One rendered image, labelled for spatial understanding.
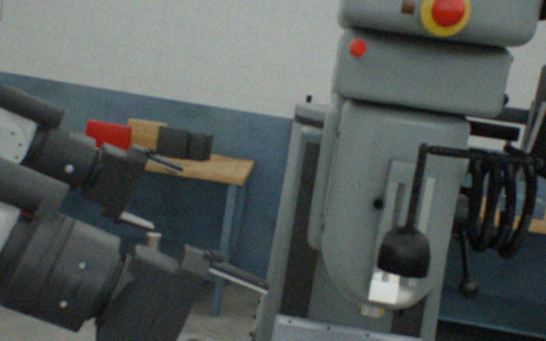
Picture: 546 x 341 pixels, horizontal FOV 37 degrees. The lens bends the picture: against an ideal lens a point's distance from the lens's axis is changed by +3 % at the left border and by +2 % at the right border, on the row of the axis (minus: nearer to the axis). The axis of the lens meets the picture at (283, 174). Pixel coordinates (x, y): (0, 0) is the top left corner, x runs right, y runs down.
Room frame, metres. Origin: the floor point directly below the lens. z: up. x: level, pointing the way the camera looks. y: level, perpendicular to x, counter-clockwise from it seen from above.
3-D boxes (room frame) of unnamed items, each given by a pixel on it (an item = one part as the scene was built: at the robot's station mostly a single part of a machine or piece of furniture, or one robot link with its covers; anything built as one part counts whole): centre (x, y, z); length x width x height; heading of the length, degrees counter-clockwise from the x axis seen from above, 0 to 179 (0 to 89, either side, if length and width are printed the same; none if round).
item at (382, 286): (1.17, -0.17, 1.45); 0.04 x 0.04 x 0.21; 88
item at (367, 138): (1.28, -0.18, 1.47); 0.21 x 0.19 x 0.32; 88
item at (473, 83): (1.32, -0.18, 1.68); 0.34 x 0.24 x 0.10; 178
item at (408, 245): (1.09, -0.18, 1.44); 0.07 x 0.07 x 0.06
